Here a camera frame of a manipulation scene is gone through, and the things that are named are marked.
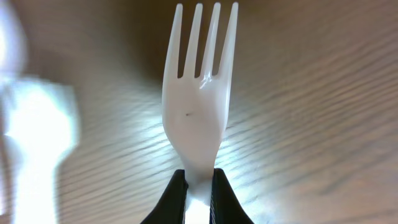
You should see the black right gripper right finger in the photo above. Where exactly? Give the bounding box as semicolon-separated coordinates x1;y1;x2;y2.
210;168;254;224

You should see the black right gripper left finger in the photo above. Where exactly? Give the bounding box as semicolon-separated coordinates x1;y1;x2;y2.
141;169;188;224

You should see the white plastic spoon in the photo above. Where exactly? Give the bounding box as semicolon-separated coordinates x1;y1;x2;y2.
1;77;80;223

